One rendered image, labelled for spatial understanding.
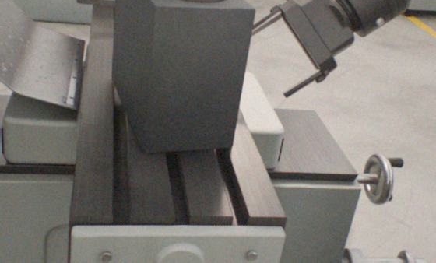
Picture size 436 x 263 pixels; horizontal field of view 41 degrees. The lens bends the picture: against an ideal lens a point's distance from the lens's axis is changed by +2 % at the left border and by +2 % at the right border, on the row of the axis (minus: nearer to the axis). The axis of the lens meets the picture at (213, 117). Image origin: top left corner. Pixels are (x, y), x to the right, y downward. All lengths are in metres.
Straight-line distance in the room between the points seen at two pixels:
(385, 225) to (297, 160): 1.30
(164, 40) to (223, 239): 0.22
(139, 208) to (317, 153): 0.64
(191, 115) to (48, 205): 0.46
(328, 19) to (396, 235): 1.63
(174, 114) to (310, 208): 0.53
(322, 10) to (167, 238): 0.41
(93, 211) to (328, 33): 0.42
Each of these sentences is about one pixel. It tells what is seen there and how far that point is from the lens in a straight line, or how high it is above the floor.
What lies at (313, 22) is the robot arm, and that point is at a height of 1.09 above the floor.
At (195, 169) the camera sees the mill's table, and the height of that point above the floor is 0.95.
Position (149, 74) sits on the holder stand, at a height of 1.06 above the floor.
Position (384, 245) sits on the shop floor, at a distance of 2.30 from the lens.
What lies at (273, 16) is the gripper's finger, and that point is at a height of 1.08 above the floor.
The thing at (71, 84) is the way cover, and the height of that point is 0.88.
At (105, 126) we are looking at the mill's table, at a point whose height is 0.95.
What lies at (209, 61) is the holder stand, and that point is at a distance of 0.66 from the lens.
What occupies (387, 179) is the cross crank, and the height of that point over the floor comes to 0.68.
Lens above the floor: 1.31
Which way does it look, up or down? 27 degrees down
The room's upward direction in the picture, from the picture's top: 8 degrees clockwise
